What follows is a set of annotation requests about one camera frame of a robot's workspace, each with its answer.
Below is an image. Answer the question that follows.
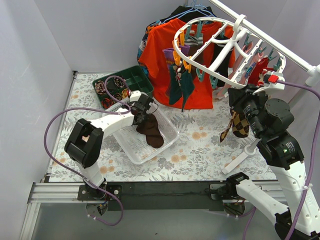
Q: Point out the plain dark brown sock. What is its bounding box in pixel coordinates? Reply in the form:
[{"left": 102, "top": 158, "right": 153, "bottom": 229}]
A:
[{"left": 136, "top": 113, "right": 164, "bottom": 149}]

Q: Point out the brown argyle sock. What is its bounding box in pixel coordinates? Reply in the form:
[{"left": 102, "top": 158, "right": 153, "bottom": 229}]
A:
[
  {"left": 219, "top": 109, "right": 237, "bottom": 142},
  {"left": 230, "top": 110, "right": 250, "bottom": 138}
]

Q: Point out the white sock clip hanger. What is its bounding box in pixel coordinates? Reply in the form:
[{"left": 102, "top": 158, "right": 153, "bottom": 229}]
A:
[{"left": 172, "top": 14, "right": 287, "bottom": 88}]

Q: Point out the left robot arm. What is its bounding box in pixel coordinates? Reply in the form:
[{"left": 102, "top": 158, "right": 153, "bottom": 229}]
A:
[{"left": 64, "top": 91, "right": 154, "bottom": 200}]

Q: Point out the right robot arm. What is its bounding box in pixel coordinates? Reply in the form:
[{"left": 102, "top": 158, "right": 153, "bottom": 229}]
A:
[{"left": 210, "top": 84, "right": 320, "bottom": 240}]

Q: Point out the green divided organizer tray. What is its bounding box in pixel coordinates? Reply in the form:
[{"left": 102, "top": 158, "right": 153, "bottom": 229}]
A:
[{"left": 92, "top": 65, "right": 154, "bottom": 110}]

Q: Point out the white plastic basket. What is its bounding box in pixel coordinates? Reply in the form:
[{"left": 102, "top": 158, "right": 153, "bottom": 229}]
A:
[{"left": 112, "top": 101, "right": 180, "bottom": 165}]

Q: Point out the red sock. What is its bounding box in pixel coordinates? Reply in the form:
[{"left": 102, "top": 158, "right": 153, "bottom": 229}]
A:
[{"left": 247, "top": 57, "right": 269, "bottom": 85}]

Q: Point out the black striped sock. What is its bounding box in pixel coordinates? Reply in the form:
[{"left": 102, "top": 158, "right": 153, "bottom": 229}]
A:
[{"left": 211, "top": 43, "right": 236, "bottom": 78}]

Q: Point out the teal green sock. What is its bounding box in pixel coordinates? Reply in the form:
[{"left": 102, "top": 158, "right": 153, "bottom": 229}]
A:
[{"left": 169, "top": 64, "right": 195, "bottom": 112}]

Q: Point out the pink patterned sock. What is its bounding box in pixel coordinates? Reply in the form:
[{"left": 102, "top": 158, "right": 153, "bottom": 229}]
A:
[{"left": 216, "top": 49, "right": 253, "bottom": 101}]

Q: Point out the purple yellow sock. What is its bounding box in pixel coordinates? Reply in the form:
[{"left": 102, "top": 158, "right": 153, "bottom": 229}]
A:
[{"left": 162, "top": 48, "right": 176, "bottom": 68}]

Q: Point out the dark patterned shirt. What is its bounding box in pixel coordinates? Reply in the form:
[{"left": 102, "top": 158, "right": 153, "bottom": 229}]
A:
[{"left": 136, "top": 20, "right": 161, "bottom": 76}]

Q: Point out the white clothes rack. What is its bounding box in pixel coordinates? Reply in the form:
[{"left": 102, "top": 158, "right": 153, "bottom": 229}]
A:
[{"left": 209, "top": 0, "right": 320, "bottom": 175}]

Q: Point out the floral table mat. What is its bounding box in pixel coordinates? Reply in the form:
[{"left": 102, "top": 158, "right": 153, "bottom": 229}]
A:
[{"left": 48, "top": 72, "right": 281, "bottom": 182}]

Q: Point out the orange t-shirt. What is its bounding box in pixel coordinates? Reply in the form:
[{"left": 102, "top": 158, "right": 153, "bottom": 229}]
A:
[{"left": 138, "top": 18, "right": 236, "bottom": 110}]

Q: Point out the brown striped-cuff sock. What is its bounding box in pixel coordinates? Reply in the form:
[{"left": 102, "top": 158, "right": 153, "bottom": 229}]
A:
[{"left": 184, "top": 36, "right": 204, "bottom": 64}]

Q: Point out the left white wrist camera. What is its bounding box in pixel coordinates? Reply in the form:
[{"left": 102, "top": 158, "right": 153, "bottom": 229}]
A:
[{"left": 129, "top": 90, "right": 142, "bottom": 102}]

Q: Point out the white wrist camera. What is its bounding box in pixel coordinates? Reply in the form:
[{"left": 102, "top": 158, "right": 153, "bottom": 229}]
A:
[
  {"left": 129, "top": 90, "right": 142, "bottom": 102},
  {"left": 253, "top": 69, "right": 285, "bottom": 96}
]

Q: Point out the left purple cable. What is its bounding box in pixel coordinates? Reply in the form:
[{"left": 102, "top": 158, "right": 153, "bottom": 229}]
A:
[{"left": 43, "top": 74, "right": 125, "bottom": 227}]

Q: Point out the purple cable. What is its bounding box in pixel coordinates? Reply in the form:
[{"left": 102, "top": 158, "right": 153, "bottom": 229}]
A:
[
  {"left": 239, "top": 79, "right": 320, "bottom": 240},
  {"left": 43, "top": 74, "right": 125, "bottom": 227}
]

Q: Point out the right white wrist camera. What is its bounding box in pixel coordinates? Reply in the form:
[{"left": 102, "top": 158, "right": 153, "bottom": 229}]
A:
[{"left": 253, "top": 69, "right": 285, "bottom": 96}]

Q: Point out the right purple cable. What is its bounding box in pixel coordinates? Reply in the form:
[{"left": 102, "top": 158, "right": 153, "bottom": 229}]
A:
[{"left": 239, "top": 79, "right": 320, "bottom": 240}]

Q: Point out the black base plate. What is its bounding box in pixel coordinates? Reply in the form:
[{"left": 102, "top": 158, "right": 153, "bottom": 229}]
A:
[{"left": 77, "top": 181, "right": 238, "bottom": 213}]

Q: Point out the blue wire hanger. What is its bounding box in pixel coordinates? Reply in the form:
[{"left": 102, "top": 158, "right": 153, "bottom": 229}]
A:
[{"left": 156, "top": 5, "right": 216, "bottom": 24}]

